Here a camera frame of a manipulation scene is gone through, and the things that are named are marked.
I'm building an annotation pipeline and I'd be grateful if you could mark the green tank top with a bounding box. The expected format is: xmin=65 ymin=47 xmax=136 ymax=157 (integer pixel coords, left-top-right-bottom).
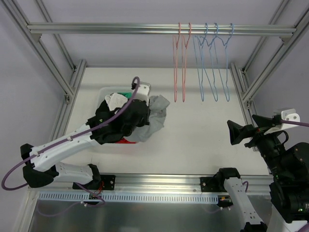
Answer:
xmin=119 ymin=92 xmax=132 ymax=99

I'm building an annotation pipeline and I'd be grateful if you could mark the grey tank top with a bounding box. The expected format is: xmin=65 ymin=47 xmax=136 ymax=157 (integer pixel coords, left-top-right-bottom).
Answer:
xmin=127 ymin=95 xmax=170 ymax=142

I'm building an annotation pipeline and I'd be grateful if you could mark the white tank top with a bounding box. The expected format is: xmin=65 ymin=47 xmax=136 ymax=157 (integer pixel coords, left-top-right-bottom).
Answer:
xmin=104 ymin=93 xmax=128 ymax=111

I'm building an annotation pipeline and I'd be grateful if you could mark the red tank top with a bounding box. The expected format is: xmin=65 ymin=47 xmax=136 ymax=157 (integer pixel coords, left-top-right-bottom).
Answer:
xmin=118 ymin=138 xmax=136 ymax=144

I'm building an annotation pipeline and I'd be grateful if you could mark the black tank top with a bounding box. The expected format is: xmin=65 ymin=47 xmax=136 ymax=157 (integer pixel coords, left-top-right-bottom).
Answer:
xmin=95 ymin=100 xmax=122 ymax=122

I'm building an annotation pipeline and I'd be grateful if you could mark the pink hanger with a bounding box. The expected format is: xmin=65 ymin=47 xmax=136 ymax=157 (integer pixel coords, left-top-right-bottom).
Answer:
xmin=172 ymin=22 xmax=181 ymax=102
xmin=182 ymin=22 xmax=192 ymax=102

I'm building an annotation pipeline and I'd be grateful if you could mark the blue hanger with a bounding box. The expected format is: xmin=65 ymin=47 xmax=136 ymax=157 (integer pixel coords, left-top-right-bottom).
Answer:
xmin=193 ymin=23 xmax=208 ymax=102
xmin=214 ymin=23 xmax=234 ymax=102
xmin=197 ymin=23 xmax=218 ymax=102

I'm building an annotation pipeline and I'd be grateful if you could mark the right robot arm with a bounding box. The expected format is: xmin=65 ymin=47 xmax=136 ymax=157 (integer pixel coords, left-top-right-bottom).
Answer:
xmin=213 ymin=115 xmax=309 ymax=232

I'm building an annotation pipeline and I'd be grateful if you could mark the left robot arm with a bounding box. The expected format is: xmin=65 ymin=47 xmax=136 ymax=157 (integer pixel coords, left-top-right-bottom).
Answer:
xmin=20 ymin=99 xmax=150 ymax=190

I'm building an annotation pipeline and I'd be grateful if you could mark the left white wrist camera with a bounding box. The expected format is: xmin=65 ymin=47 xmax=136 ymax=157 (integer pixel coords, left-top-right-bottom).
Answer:
xmin=133 ymin=82 xmax=151 ymax=105

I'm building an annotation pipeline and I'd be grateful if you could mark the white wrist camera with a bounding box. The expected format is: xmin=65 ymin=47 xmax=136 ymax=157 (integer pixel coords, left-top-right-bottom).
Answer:
xmin=264 ymin=108 xmax=300 ymax=135
xmin=133 ymin=82 xmax=151 ymax=105

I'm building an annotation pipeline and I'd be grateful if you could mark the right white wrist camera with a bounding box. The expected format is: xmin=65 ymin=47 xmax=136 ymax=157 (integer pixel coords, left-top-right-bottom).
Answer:
xmin=264 ymin=108 xmax=300 ymax=135

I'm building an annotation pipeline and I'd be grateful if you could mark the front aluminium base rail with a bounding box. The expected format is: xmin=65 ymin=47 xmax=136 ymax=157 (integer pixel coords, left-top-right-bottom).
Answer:
xmin=30 ymin=174 xmax=273 ymax=195

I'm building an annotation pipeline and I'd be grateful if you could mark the white slotted cable duct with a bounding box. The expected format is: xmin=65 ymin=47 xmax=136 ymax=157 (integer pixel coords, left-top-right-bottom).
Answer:
xmin=38 ymin=191 xmax=219 ymax=204

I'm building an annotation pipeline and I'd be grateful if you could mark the aluminium hanging rail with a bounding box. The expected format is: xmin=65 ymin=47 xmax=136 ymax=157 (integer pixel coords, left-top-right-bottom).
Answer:
xmin=27 ymin=22 xmax=296 ymax=38

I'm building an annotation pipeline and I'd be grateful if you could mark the aluminium frame structure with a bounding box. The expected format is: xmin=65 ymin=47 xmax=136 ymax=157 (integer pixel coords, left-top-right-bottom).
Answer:
xmin=0 ymin=0 xmax=309 ymax=136

